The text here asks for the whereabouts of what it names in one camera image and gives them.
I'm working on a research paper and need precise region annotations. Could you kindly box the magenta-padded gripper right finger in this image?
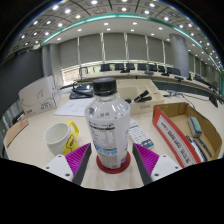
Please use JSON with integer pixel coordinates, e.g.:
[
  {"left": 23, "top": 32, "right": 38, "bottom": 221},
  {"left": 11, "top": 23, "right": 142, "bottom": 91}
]
[{"left": 132, "top": 142, "right": 183, "bottom": 186}]

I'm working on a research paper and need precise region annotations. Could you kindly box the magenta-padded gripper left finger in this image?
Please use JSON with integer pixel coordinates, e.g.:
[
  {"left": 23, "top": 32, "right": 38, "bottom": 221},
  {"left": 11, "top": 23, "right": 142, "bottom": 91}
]
[{"left": 42, "top": 142, "right": 93, "bottom": 186}]

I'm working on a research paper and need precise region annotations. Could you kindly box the clear plastic drink bottle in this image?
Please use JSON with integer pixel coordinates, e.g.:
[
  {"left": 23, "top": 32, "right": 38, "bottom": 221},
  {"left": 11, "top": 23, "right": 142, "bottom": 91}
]
[{"left": 84, "top": 77, "right": 131, "bottom": 170}]

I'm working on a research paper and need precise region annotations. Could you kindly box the flat round red coaster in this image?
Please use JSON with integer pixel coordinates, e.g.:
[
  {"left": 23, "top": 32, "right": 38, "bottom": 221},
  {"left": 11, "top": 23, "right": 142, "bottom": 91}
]
[{"left": 95, "top": 151, "right": 132, "bottom": 175}]

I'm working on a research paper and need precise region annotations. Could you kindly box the white remote control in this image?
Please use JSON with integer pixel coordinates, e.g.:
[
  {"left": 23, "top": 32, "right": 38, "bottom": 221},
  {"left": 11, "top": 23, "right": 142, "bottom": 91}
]
[{"left": 127, "top": 118, "right": 156, "bottom": 150}]

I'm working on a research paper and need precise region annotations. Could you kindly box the red-sided open cardboard box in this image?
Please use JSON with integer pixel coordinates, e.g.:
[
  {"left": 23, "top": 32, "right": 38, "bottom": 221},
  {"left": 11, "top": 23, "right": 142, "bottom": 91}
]
[{"left": 152, "top": 101, "right": 224, "bottom": 169}]

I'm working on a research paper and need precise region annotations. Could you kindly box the black and silver marker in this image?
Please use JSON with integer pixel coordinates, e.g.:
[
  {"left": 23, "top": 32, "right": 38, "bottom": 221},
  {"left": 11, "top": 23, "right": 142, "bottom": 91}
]
[{"left": 185, "top": 134, "right": 208, "bottom": 163}]

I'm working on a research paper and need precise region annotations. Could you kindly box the white paper sheet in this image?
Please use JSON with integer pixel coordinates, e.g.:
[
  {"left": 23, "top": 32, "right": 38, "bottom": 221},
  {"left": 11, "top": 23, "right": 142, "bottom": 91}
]
[{"left": 53, "top": 97, "right": 96, "bottom": 118}]

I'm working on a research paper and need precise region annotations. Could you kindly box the grey-green board eraser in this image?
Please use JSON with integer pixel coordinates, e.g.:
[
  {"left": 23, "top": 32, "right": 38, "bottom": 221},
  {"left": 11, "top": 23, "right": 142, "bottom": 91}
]
[{"left": 187, "top": 115, "right": 204, "bottom": 138}]

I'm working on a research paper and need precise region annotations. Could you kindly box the dark slim pen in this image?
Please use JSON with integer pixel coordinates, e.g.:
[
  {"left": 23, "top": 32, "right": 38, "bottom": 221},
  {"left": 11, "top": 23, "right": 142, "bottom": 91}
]
[{"left": 196, "top": 136, "right": 214, "bottom": 159}]

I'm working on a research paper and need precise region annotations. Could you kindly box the black stapler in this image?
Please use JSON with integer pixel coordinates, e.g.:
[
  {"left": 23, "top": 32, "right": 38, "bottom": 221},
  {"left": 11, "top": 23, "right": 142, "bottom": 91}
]
[{"left": 124, "top": 89, "right": 153, "bottom": 104}]

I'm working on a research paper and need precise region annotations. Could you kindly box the dark desk telephone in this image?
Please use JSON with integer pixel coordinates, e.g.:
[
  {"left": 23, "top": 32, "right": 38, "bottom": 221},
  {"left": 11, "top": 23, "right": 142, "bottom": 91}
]
[{"left": 69, "top": 83, "right": 95, "bottom": 100}]

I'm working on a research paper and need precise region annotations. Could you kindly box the brown paper envelope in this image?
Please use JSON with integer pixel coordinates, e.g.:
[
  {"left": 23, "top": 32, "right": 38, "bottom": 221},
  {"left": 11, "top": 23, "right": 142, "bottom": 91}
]
[{"left": 2, "top": 116, "right": 30, "bottom": 149}]

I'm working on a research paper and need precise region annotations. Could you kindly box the white printed cardboard box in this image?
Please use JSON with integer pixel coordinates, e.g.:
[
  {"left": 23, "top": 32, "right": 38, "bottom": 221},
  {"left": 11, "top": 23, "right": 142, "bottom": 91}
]
[{"left": 17, "top": 75, "right": 62, "bottom": 118}]

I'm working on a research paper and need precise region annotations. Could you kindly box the black flat device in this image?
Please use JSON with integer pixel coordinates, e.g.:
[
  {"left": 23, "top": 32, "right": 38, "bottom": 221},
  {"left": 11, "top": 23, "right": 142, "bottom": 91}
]
[{"left": 11, "top": 111, "right": 26, "bottom": 126}]

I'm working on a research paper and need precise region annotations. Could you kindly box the long curved conference desk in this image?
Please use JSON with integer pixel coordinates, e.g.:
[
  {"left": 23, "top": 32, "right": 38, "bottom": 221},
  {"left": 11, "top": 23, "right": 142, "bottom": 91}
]
[{"left": 74, "top": 69, "right": 224, "bottom": 101}]

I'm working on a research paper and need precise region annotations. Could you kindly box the row of black desk microphones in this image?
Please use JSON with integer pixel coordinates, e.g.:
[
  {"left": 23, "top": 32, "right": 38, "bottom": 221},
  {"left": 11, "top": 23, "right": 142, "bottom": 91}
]
[{"left": 119, "top": 68, "right": 185, "bottom": 82}]

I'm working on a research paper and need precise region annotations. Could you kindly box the black tabletop microphone unit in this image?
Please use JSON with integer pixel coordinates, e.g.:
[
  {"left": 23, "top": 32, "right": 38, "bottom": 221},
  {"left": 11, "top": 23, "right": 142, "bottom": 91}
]
[{"left": 208, "top": 94, "right": 219, "bottom": 108}]

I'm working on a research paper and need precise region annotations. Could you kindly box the group of round ceiling lights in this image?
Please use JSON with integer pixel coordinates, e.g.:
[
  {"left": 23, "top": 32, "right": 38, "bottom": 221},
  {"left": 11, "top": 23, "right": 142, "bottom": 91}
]
[{"left": 18, "top": 0, "right": 224, "bottom": 68}]

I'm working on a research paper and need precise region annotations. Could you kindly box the white mug with yellow handle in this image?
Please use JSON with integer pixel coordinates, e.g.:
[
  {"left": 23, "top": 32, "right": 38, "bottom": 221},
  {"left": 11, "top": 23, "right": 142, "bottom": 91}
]
[{"left": 43, "top": 120, "right": 81, "bottom": 156}]

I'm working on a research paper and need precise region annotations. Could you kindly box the thin dark cable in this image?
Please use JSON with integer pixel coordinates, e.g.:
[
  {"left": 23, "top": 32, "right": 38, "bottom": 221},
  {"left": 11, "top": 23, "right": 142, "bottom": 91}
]
[{"left": 163, "top": 89, "right": 211, "bottom": 111}]

